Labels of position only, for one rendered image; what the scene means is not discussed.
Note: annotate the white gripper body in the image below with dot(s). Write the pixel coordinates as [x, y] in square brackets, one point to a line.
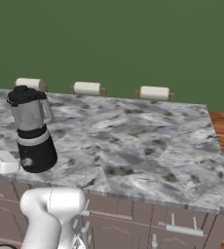
[9, 162]

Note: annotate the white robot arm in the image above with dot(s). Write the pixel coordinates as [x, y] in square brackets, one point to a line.
[49, 210]

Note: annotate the black and grey blender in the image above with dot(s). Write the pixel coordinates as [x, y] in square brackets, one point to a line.
[36, 149]

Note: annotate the black blender lid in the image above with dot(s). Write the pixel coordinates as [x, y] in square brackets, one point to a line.
[24, 94]

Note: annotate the brown island cupboard door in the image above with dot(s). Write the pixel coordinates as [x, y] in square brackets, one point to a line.
[117, 231]
[3, 210]

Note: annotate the white cushioned wooden stool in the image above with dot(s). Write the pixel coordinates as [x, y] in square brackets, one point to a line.
[154, 92]
[28, 83]
[86, 88]

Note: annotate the brown island drawer front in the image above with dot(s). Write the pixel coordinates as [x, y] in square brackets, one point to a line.
[211, 227]

